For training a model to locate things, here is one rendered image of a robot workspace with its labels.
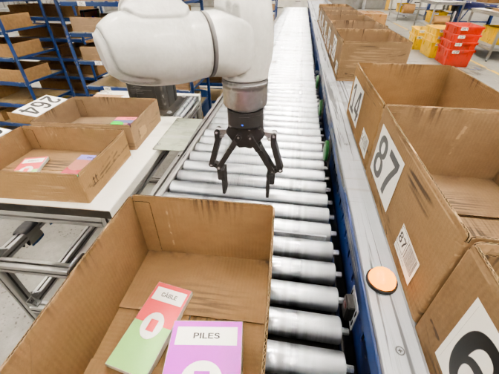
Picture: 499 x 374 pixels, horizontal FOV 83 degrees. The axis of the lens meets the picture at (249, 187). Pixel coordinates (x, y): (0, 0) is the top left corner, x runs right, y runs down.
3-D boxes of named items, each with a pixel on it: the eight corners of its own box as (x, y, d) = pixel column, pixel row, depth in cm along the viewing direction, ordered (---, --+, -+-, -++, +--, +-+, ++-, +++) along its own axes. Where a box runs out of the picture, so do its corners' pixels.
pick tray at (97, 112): (81, 117, 131) (73, 96, 125) (162, 119, 129) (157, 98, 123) (39, 146, 108) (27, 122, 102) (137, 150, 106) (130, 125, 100)
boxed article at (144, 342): (107, 367, 46) (104, 363, 45) (160, 286, 58) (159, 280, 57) (147, 384, 44) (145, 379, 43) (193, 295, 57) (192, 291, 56)
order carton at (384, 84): (345, 111, 102) (356, 61, 92) (432, 116, 98) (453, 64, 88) (364, 171, 71) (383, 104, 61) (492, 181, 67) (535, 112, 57)
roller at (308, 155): (194, 140, 113) (189, 145, 108) (327, 150, 106) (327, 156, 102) (194, 151, 115) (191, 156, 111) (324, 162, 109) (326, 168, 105)
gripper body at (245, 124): (267, 100, 60) (266, 139, 66) (229, 98, 61) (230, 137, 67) (263, 113, 54) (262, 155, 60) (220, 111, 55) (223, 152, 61)
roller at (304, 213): (162, 190, 88) (155, 192, 83) (333, 207, 82) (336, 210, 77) (162, 205, 89) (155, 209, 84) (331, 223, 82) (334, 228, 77)
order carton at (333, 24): (325, 47, 196) (330, 19, 186) (369, 49, 192) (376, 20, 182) (330, 61, 165) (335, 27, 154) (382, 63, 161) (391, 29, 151)
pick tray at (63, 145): (33, 149, 106) (21, 125, 100) (132, 154, 103) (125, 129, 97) (-34, 196, 83) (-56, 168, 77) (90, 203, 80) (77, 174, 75)
